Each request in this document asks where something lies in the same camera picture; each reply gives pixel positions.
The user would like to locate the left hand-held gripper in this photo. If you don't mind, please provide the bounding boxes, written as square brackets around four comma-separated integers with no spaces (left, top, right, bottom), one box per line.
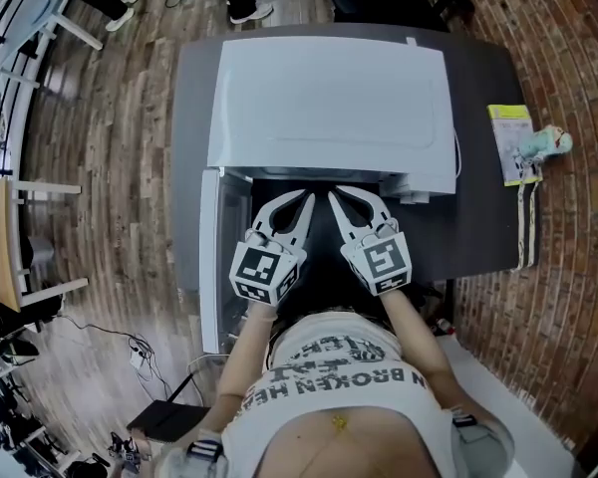
[228,190,317,309]

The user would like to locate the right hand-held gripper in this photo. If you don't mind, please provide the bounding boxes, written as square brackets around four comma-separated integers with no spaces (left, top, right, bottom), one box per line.
[327,184,413,299]

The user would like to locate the white microwave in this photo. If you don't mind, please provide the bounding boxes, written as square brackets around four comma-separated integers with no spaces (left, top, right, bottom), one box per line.
[198,35,462,356]

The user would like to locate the person's left forearm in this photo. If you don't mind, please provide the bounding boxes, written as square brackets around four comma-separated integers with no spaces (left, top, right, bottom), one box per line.
[214,300,281,402]

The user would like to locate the person's right forearm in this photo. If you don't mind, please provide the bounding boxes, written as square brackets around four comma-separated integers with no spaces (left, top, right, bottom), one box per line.
[378,286,467,407]

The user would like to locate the person's black trousers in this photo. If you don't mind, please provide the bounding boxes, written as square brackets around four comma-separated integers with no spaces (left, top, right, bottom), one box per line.
[278,256,395,318]

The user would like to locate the white printed t-shirt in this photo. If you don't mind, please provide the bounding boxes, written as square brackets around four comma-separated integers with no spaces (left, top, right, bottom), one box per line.
[223,311,479,478]

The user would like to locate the yellow-edged booklet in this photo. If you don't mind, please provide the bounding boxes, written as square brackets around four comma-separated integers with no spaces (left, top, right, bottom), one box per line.
[486,103,544,188]

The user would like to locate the teal plush toy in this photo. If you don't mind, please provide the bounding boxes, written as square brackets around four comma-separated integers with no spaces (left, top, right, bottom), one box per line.
[520,124,574,162]

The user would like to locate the white low cabinet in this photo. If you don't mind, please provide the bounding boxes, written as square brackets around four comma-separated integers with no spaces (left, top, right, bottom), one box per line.
[436,335,582,478]

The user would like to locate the black flat box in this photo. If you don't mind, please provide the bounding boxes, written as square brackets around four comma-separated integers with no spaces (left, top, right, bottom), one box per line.
[126,398,211,443]

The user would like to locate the wooden table with white legs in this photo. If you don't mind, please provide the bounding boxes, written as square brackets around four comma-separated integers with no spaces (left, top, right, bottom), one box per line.
[0,175,90,314]

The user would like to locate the black equipment pile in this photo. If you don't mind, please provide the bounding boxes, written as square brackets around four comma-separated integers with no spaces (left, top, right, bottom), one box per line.
[0,294,64,478]

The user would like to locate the black metal railing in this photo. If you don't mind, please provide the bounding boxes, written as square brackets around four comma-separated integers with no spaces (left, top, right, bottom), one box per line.
[0,0,47,178]

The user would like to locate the black strap bundle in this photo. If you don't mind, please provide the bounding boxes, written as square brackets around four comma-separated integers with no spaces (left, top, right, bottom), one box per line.
[408,280,448,316]

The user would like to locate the white power cable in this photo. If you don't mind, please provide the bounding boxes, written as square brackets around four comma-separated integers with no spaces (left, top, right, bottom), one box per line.
[450,126,465,179]

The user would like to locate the white patterned lanyard strap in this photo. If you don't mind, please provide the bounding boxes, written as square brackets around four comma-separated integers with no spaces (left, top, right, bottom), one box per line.
[513,160,543,272]

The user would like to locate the grey shoulder strap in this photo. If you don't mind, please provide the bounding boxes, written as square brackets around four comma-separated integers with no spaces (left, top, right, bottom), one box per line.
[450,405,517,478]
[156,428,230,478]

